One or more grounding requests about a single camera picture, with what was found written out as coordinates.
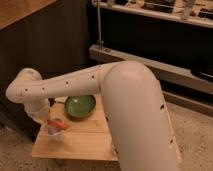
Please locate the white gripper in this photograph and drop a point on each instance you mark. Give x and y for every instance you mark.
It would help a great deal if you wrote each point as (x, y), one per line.
(38, 110)

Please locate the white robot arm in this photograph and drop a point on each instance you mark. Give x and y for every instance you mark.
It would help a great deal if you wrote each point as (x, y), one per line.
(29, 86)

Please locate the green bowl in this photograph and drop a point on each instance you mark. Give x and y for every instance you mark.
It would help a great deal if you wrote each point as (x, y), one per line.
(79, 106)

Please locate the wooden board table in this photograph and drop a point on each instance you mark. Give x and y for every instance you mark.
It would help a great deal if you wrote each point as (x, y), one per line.
(83, 140)

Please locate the dark wooden cabinet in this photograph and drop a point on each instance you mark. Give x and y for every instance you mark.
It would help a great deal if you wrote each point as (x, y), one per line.
(54, 41)

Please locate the metal shelf rack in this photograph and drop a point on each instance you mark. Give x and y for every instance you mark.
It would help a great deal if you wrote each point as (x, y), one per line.
(179, 54)

